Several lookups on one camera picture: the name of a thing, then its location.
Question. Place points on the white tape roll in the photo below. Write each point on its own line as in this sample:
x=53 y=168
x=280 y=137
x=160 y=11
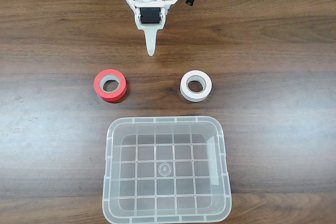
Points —
x=183 y=90

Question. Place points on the clear plastic storage box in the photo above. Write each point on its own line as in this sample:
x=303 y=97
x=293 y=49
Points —
x=131 y=208

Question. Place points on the red tape roll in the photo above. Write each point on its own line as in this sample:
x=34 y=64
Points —
x=98 y=87

